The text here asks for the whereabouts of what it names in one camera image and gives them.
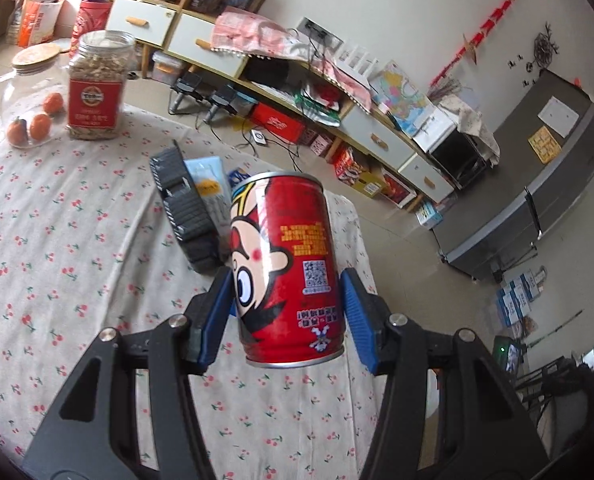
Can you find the red cartoon drink can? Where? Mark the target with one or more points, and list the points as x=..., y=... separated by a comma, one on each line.
x=287, y=260

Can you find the brown snack bag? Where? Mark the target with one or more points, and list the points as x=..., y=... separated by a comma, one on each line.
x=531, y=326

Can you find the clear jar red label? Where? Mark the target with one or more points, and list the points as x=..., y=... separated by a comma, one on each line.
x=94, y=105

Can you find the red flat box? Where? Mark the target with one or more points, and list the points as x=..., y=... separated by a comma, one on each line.
x=277, y=121

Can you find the yellow snack carton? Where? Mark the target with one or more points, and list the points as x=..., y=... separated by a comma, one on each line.
x=357, y=170

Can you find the stack of blue white boxes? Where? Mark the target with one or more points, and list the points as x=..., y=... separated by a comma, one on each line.
x=519, y=295

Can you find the grey refrigerator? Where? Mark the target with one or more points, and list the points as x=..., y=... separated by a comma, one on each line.
x=527, y=185

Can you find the red gift box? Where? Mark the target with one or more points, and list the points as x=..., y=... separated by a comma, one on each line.
x=398, y=189

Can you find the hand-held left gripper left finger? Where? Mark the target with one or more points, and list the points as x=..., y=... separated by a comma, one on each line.
x=216, y=325

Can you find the yellow paper note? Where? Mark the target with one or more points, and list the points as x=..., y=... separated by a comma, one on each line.
x=545, y=144

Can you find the black web wall ornament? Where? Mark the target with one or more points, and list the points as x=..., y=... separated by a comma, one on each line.
x=545, y=45

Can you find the black set-top box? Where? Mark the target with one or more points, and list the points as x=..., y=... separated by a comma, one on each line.
x=269, y=70

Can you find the wooden cabinet white drawers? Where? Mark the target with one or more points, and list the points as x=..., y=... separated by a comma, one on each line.
x=142, y=17

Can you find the white floor charger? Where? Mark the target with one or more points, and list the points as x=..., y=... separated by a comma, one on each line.
x=259, y=137

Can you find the red white patterned box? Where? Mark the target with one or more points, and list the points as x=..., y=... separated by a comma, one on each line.
x=318, y=144

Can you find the light blue box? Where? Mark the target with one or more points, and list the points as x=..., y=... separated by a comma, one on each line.
x=429, y=213

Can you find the cherry printed tablecloth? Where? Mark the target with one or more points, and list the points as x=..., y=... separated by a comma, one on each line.
x=77, y=260

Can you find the black ribbed plastic object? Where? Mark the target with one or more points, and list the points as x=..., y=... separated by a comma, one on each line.
x=187, y=210

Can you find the clear storage box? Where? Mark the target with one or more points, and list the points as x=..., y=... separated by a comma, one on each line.
x=167, y=67

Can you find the orange white shopping bag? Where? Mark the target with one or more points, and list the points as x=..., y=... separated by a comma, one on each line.
x=39, y=20

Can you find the red round tin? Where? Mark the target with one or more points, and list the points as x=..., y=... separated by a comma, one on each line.
x=92, y=17

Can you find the clear glass fruit bowl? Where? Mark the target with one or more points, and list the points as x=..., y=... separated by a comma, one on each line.
x=22, y=90

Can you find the white cloth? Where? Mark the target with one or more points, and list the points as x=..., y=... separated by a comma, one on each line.
x=469, y=120

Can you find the black metal stand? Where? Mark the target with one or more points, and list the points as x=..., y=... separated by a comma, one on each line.
x=557, y=385

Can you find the white paper note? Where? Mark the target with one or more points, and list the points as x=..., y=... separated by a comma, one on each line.
x=558, y=115

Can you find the world map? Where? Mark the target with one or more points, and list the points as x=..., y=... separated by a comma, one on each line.
x=402, y=95

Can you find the pink patterned cloth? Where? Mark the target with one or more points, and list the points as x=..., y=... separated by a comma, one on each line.
x=242, y=32

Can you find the black charger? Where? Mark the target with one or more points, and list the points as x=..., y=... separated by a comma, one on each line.
x=224, y=100
x=189, y=87

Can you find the grey wall socket panel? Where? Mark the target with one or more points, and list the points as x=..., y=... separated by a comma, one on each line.
x=319, y=34

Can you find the white card stand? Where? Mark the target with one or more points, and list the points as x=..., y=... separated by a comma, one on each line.
x=357, y=60

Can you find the light blue snack packet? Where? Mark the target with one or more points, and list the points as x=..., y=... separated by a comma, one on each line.
x=209, y=185

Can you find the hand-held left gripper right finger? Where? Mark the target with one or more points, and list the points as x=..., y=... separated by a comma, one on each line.
x=359, y=325

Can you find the black microwave oven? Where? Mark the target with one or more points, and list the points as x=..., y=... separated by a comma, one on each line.
x=457, y=160

